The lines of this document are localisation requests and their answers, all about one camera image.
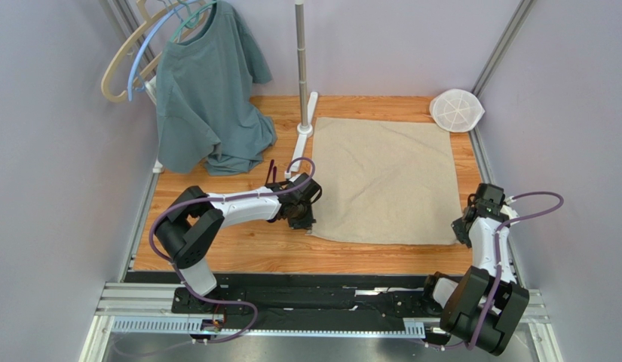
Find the beige cloth napkin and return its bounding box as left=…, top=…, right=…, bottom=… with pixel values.
left=311, top=118, right=461, bottom=245

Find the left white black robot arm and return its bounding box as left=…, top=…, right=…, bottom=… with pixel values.
left=151, top=173, right=323, bottom=296

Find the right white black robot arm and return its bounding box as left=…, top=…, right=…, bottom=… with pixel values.
left=424, top=183, right=530, bottom=356

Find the white rack base foot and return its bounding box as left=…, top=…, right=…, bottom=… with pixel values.
left=286, top=91, right=319, bottom=174

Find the metal garment rack pole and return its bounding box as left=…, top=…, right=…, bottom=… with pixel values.
left=295, top=0, right=308, bottom=125

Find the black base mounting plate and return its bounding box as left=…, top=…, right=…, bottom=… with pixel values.
left=183, top=274, right=441, bottom=319

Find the white plastic mesh basket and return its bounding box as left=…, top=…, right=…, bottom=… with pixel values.
left=429, top=89, right=486, bottom=133

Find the teal green t-shirt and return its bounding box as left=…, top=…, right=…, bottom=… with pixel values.
left=156, top=1, right=277, bottom=176

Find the green plastic hanger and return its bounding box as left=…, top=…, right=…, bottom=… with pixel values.
left=170, top=1, right=217, bottom=42

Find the blue plastic hanger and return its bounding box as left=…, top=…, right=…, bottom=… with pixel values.
left=124, top=1, right=207, bottom=103

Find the beige wooden hanger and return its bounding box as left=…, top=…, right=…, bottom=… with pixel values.
left=101, top=0, right=210, bottom=103

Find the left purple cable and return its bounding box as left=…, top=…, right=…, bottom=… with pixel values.
left=148, top=156, right=317, bottom=345

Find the aluminium frame rail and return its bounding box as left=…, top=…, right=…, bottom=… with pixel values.
left=78, top=281, right=563, bottom=362

